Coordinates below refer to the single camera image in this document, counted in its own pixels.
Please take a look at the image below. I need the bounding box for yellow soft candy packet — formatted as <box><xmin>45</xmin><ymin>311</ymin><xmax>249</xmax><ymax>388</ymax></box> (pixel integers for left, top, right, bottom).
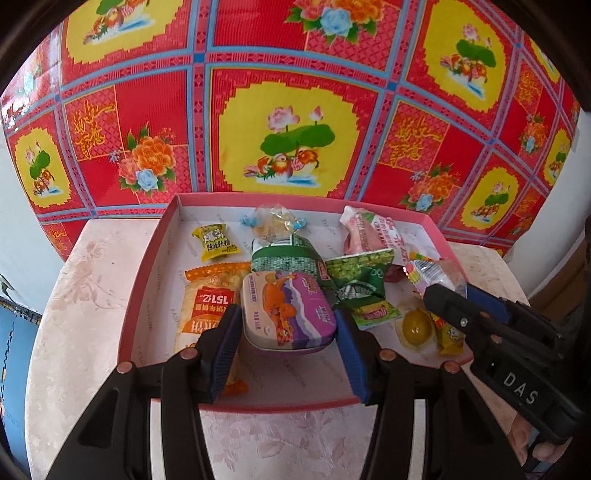
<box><xmin>431</xmin><ymin>313</ymin><xmax>465</xmax><ymax>357</ymax></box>

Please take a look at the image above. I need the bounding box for yellow jelly cup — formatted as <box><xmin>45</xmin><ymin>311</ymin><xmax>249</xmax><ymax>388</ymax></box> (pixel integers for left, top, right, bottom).
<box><xmin>394</xmin><ymin>299</ymin><xmax>435</xmax><ymax>350</ymax></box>

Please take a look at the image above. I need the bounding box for clear colourful skewer candy packet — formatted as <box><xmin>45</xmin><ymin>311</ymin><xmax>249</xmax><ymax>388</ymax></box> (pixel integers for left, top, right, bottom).
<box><xmin>403</xmin><ymin>255</ymin><xmax>468</xmax><ymax>298</ymax></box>

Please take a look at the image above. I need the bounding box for green triangular snack packet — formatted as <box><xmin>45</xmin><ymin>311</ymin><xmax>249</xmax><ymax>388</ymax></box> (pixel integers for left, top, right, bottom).
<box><xmin>325</xmin><ymin>248</ymin><xmax>402</xmax><ymax>329</ymax></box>

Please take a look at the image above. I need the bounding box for pink jelly drink pouch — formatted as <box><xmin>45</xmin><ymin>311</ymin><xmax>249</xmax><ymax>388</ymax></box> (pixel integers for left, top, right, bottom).
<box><xmin>339</xmin><ymin>206</ymin><xmax>410</xmax><ymax>267</ymax></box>

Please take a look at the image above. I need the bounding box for green foil snack packet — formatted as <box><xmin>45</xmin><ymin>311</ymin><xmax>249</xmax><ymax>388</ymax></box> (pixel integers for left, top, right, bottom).
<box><xmin>250</xmin><ymin>234</ymin><xmax>331</xmax><ymax>282</ymax></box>

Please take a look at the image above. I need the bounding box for orange rice cracker packet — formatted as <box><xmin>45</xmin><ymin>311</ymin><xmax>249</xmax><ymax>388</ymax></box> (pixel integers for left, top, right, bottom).
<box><xmin>172</xmin><ymin>261</ymin><xmax>253</xmax><ymax>398</ymax></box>

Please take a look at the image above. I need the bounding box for purple candy tin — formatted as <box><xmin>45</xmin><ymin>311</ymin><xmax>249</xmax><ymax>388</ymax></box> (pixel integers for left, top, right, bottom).
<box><xmin>242</xmin><ymin>271</ymin><xmax>337</xmax><ymax>353</ymax></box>

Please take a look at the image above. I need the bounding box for clear blue-edged candy packet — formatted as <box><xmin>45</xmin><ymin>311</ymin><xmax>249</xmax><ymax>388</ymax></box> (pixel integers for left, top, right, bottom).
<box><xmin>240</xmin><ymin>204</ymin><xmax>308</xmax><ymax>242</ymax></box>

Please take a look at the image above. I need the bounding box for person right hand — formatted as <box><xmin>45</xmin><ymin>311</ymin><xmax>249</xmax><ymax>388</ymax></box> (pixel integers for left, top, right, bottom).
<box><xmin>507</xmin><ymin>414</ymin><xmax>572</xmax><ymax>466</ymax></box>

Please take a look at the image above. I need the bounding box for blue pink foam mat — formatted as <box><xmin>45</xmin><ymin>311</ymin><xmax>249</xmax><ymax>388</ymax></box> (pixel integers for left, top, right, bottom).
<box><xmin>1</xmin><ymin>298</ymin><xmax>40</xmax><ymax>472</ymax></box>

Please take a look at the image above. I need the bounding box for pink shallow cardboard box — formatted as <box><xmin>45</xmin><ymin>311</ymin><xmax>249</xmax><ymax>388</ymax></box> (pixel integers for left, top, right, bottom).
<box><xmin>117</xmin><ymin>192</ymin><xmax>477</xmax><ymax>414</ymax></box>

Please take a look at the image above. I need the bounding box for red floral wall poster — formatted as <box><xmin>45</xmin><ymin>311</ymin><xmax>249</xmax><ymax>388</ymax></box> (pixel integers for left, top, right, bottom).
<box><xmin>1</xmin><ymin>0</ymin><xmax>580</xmax><ymax>257</ymax></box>

